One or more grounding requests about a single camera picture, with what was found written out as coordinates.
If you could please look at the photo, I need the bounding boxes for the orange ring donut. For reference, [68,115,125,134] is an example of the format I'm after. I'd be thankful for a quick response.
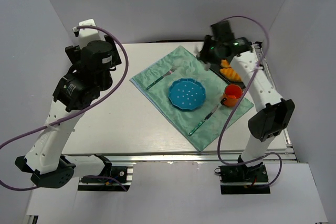
[220,60,230,68]

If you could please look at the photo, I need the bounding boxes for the metal tongs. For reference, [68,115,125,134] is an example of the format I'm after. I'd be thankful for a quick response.
[194,46,211,71]

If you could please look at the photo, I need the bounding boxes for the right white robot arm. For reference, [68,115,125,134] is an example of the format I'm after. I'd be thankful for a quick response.
[197,20,295,174]

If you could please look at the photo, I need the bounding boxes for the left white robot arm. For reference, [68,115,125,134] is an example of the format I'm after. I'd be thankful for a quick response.
[15,35,121,188]

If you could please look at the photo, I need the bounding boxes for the black baking tray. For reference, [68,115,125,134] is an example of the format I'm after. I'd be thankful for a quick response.
[209,64,245,90]

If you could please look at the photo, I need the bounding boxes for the orange croissant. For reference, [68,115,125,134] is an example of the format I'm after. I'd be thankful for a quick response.
[220,68,242,82]

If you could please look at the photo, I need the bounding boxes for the orange mug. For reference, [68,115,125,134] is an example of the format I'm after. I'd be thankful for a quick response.
[220,84,243,107]

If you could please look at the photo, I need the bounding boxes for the blue dotted plate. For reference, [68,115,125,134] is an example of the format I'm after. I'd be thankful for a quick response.
[168,78,206,111]

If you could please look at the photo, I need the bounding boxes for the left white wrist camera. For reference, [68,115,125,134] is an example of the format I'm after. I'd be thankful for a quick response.
[72,19,101,49]

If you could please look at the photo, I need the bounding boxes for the green handled fork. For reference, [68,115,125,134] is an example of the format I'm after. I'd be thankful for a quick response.
[146,66,178,90]

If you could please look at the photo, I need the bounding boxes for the green handled knife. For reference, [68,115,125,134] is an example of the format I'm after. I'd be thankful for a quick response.
[188,104,219,136]

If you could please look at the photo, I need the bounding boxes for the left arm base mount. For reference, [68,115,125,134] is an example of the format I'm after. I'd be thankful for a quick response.
[78,166,133,192]

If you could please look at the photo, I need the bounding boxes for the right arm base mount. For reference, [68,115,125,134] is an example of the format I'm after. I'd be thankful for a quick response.
[214,163,270,195]

